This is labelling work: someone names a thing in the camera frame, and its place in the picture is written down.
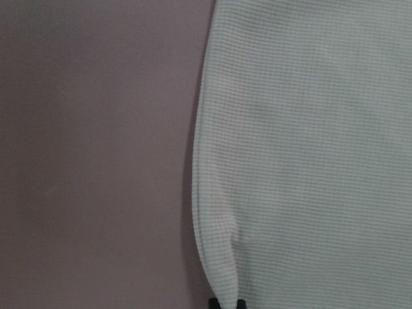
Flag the olive green long-sleeve shirt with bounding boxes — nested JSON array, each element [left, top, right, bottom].
[[192, 1, 411, 308]]

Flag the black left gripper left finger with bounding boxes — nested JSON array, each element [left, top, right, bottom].
[[208, 298, 218, 309]]

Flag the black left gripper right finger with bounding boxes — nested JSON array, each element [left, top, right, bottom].
[[236, 299, 245, 309]]

